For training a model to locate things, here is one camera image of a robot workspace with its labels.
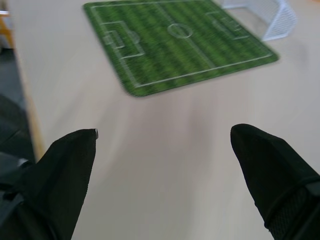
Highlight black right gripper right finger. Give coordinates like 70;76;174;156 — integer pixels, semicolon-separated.
230;123;320;240

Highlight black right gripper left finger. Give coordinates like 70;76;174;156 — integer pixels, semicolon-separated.
0;128;99;240

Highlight white miniature soccer goal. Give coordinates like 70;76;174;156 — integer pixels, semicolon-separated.
219;0;298;42

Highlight green soccer field mat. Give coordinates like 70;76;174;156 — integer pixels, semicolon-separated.
82;0;280;98

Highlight wooden chair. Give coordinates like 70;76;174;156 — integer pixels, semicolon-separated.
0;9;15;51

